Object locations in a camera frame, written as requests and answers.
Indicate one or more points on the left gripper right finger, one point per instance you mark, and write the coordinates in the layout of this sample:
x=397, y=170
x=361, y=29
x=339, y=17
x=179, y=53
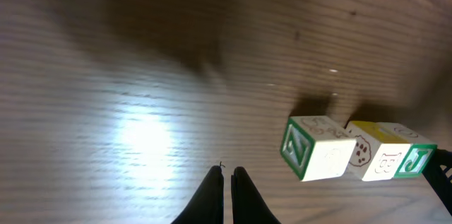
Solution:
x=248, y=206

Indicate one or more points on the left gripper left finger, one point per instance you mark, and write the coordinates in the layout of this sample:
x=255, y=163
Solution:
x=207, y=204

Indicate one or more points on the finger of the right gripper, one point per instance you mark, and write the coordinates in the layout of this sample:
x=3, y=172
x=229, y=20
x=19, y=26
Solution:
x=435, y=173

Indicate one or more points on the plain white wooden block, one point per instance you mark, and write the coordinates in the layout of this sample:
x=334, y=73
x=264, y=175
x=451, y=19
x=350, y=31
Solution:
x=316, y=147

